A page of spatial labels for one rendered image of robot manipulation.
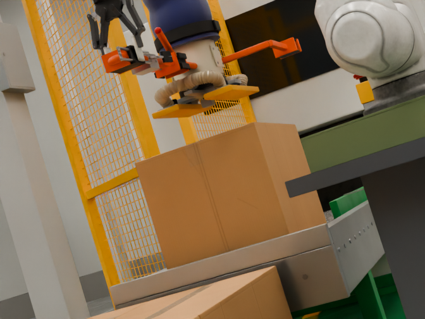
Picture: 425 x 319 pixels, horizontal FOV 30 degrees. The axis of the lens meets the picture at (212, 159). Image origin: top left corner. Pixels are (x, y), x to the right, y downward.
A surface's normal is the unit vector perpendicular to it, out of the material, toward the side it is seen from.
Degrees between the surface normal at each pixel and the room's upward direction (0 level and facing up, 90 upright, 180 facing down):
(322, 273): 90
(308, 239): 90
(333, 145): 90
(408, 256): 90
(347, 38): 99
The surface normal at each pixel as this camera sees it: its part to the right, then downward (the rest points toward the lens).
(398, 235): -0.60, 0.14
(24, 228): -0.33, 0.04
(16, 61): 0.89, -0.30
